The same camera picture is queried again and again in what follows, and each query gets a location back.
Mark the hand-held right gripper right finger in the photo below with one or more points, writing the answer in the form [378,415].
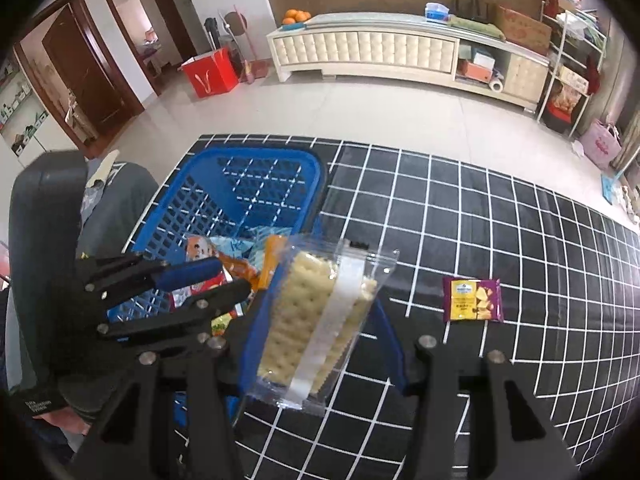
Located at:
[392,355]

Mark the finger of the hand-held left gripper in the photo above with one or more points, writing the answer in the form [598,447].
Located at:
[220,296]
[190,272]

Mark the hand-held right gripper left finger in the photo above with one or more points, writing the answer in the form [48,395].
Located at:
[248,350]

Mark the large red snack packet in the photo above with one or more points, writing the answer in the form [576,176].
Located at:
[207,286]

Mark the clear blue-print snack packet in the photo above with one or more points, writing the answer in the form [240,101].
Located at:
[257,247]

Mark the clear pale cracker packet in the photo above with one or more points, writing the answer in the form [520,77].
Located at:
[300,310]

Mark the purple yellow snack packet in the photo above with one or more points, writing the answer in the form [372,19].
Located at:
[472,300]

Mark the blue plastic basket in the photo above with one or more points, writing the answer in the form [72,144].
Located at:
[250,190]

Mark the person's left hand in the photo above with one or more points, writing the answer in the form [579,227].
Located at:
[67,421]

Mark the black white grid tablecloth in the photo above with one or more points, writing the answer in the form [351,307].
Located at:
[450,210]

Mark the grey chair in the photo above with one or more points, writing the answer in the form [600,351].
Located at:
[45,200]

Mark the red paper bag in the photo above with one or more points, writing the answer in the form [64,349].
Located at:
[210,72]

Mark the dark wooden door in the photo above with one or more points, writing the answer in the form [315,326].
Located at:
[85,75]

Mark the light blue mop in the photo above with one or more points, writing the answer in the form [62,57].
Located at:
[610,187]

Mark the pile of oranges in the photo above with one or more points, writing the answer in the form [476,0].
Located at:
[296,16]

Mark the white paper roll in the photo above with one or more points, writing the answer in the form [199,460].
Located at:
[496,85]

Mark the cream tv cabinet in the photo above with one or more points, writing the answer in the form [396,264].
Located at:
[375,47]

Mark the pink bag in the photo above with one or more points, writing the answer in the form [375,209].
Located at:
[600,145]

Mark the orange box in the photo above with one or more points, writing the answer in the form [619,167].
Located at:
[475,71]

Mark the red printed bag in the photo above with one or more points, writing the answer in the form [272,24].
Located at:
[562,102]

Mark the green folded cloth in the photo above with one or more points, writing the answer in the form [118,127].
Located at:
[475,27]

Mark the blue tissue box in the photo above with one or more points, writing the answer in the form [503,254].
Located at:
[436,11]

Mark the brown cardboard box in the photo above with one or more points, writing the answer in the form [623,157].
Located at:
[522,30]

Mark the white metal rack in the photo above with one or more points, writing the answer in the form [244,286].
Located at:
[560,45]

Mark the white wall shelf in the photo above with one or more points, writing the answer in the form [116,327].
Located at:
[20,110]

